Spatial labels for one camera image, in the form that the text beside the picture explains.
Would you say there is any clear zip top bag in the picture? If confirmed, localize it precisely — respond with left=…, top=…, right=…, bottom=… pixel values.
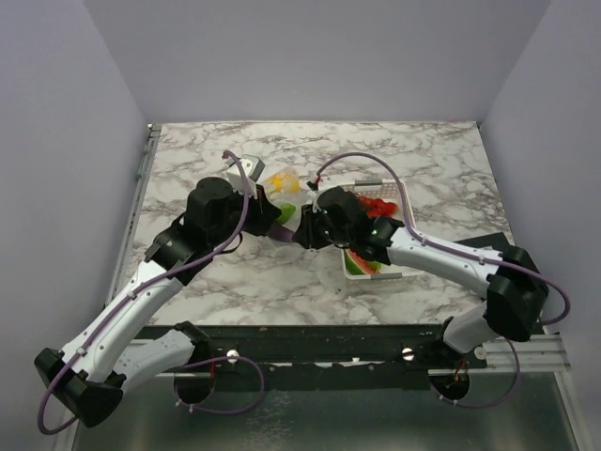
left=261, top=165, right=309, bottom=257

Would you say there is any aluminium rail frame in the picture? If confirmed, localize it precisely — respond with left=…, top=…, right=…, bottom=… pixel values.
left=55, top=122, right=572, bottom=447

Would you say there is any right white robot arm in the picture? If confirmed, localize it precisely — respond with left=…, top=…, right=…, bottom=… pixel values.
left=293, top=187, right=548, bottom=367

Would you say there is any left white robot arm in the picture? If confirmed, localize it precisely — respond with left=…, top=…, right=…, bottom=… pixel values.
left=34, top=176, right=281, bottom=428

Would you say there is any purple cable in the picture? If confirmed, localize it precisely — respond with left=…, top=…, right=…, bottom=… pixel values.
left=37, top=149, right=267, bottom=434
left=307, top=152, right=572, bottom=409

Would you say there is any red strawberry pile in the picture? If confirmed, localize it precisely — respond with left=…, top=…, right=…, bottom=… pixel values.
left=358, top=196, right=398, bottom=218

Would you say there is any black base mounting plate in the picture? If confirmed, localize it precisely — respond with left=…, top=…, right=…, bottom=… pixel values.
left=154, top=321, right=489, bottom=394

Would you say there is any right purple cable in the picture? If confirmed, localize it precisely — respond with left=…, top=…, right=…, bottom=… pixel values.
left=307, top=152, right=572, bottom=409

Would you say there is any watermelon slice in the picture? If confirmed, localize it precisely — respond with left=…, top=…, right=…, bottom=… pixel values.
left=343, top=249, right=382, bottom=275

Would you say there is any white plastic basket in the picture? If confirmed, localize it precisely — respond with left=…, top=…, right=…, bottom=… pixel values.
left=332, top=179, right=421, bottom=280

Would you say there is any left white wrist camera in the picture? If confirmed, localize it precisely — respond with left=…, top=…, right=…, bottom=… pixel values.
left=225, top=154, right=265, bottom=197

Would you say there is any green lime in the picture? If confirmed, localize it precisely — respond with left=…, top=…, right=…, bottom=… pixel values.
left=276, top=203, right=297, bottom=225

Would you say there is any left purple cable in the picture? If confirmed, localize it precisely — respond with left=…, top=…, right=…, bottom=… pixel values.
left=37, top=149, right=267, bottom=434

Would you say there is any yellow lemon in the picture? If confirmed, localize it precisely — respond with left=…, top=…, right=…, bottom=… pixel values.
left=264, top=171, right=301, bottom=194

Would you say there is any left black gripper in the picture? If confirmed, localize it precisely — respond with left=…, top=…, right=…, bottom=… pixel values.
left=210, top=181, right=283, bottom=247

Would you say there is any purple eggplant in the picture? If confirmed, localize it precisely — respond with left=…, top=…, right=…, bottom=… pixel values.
left=270, top=224, right=294, bottom=243

